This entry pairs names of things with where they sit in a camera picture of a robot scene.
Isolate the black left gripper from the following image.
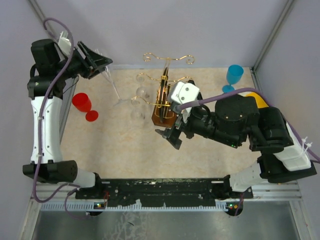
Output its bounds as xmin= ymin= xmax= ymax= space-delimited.
xmin=54 ymin=40 xmax=113 ymax=80

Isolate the clear wine glass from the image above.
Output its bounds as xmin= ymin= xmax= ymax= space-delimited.
xmin=100 ymin=63 xmax=130 ymax=108
xmin=130 ymin=96 xmax=146 ymax=121
xmin=136 ymin=73 xmax=150 ymax=99

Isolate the red plastic wine glass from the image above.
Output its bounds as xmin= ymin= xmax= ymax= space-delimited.
xmin=72 ymin=92 xmax=99 ymax=122

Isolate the blue wine glass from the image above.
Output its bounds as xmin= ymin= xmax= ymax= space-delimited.
xmin=222 ymin=64 xmax=244 ymax=94

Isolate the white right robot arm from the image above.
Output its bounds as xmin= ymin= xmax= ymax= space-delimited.
xmin=156 ymin=94 xmax=317 ymax=198

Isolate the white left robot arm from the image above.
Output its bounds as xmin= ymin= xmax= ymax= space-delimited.
xmin=22 ymin=39 xmax=113 ymax=199

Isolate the yellow patterned cloth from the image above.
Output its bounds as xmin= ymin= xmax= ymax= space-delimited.
xmin=245 ymin=92 xmax=269 ymax=109

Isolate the gold wire glass rack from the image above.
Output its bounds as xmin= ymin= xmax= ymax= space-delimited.
xmin=131 ymin=52 xmax=195 ymax=128

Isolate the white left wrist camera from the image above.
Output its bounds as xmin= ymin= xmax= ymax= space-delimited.
xmin=58 ymin=30 xmax=73 ymax=56

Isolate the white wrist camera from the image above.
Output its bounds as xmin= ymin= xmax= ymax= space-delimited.
xmin=167 ymin=81 xmax=200 ymax=123
xmin=58 ymin=30 xmax=73 ymax=56

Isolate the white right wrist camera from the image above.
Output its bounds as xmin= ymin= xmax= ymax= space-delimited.
xmin=167 ymin=81 xmax=200 ymax=123

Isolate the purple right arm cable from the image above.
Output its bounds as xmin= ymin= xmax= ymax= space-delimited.
xmin=172 ymin=87 xmax=320 ymax=218

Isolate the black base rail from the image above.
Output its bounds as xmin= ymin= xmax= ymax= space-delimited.
xmin=32 ymin=172 xmax=301 ymax=216

